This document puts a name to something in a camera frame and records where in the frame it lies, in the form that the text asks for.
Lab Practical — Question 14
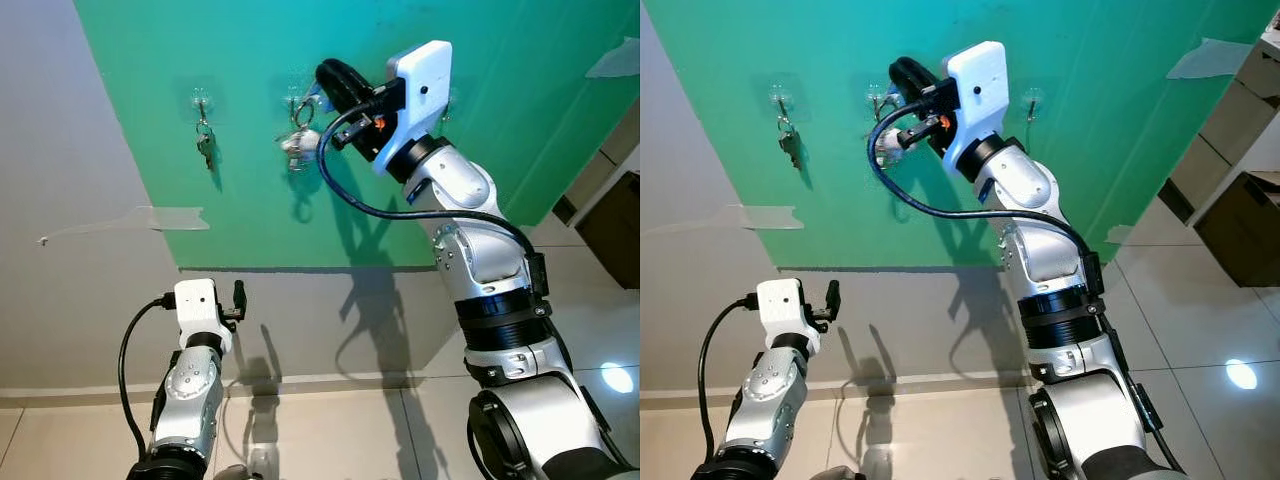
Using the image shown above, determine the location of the silver key bunch with ring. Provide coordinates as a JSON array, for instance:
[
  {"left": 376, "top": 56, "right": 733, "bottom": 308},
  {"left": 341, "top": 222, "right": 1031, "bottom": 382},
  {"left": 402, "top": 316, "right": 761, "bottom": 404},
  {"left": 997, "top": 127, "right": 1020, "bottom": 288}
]
[
  {"left": 277, "top": 95, "right": 323, "bottom": 173},
  {"left": 866, "top": 95, "right": 906, "bottom": 169}
]

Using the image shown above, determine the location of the long clear tape strip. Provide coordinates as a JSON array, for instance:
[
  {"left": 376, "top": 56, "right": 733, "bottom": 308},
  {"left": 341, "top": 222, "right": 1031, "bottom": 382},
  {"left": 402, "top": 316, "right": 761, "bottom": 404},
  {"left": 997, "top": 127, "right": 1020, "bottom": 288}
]
[
  {"left": 38, "top": 204, "right": 211, "bottom": 247},
  {"left": 640, "top": 204, "right": 807, "bottom": 239}
]

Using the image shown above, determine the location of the dark key bunch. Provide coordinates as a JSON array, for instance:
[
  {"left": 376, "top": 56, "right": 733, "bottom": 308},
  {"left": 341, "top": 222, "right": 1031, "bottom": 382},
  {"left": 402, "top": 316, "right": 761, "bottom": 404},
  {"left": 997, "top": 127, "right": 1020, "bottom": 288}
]
[
  {"left": 776, "top": 108, "right": 801, "bottom": 171},
  {"left": 194, "top": 110, "right": 218, "bottom": 173}
]

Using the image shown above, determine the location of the dark brown cabinet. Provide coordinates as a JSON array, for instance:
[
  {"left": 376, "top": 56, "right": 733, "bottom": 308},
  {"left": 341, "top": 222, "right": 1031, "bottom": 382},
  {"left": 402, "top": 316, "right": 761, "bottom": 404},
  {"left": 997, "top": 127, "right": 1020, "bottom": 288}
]
[
  {"left": 574, "top": 170, "right": 641, "bottom": 291},
  {"left": 1194, "top": 170, "right": 1280, "bottom": 289}
]

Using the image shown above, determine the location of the wide clear tape piece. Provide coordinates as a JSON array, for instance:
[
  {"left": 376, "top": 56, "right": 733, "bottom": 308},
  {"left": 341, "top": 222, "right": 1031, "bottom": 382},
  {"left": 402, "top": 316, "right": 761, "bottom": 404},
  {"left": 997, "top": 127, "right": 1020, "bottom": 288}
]
[
  {"left": 584, "top": 36, "right": 641, "bottom": 80},
  {"left": 1166, "top": 36, "right": 1257, "bottom": 81}
]

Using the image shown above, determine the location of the beige drawer unit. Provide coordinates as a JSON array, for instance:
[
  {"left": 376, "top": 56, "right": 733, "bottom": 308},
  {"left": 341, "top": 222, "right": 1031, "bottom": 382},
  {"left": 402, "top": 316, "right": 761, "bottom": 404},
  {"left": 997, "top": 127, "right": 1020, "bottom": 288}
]
[{"left": 1158, "top": 25, "right": 1280, "bottom": 227}]

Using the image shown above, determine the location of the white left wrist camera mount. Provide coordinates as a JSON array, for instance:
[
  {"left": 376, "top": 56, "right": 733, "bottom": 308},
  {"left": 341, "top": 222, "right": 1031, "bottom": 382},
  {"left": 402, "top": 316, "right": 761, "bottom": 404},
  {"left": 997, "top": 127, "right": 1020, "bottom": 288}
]
[
  {"left": 172, "top": 278, "right": 233, "bottom": 353},
  {"left": 755, "top": 278, "right": 823, "bottom": 353}
]

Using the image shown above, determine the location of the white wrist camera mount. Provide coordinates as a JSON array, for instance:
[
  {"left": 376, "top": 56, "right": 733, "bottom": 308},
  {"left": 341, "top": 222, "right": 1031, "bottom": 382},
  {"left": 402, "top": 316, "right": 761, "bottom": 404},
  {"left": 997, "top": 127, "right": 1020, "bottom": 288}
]
[
  {"left": 755, "top": 278, "right": 823, "bottom": 353},
  {"left": 172, "top": 278, "right": 233, "bottom": 353},
  {"left": 940, "top": 40, "right": 1011, "bottom": 179},
  {"left": 372, "top": 40, "right": 454, "bottom": 177}
]

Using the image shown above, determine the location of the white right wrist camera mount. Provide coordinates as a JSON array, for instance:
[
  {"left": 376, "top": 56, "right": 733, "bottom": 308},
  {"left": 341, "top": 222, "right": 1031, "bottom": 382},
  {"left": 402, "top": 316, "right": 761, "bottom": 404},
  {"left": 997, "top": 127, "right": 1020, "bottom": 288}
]
[
  {"left": 372, "top": 40, "right": 454, "bottom": 177},
  {"left": 940, "top": 40, "right": 1011, "bottom": 179}
]

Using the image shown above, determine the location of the green wall sheet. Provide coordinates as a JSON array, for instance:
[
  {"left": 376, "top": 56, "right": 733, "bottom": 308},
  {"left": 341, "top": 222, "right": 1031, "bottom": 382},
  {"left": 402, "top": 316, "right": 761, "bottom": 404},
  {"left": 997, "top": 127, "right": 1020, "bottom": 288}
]
[
  {"left": 645, "top": 0, "right": 1271, "bottom": 271},
  {"left": 72, "top": 0, "right": 641, "bottom": 271}
]

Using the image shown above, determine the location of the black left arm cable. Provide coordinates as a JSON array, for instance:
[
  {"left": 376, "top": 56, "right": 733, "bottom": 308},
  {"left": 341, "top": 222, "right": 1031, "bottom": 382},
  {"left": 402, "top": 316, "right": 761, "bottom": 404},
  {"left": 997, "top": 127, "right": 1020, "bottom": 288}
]
[
  {"left": 696, "top": 294, "right": 761, "bottom": 463},
  {"left": 116, "top": 294, "right": 179, "bottom": 463}
]

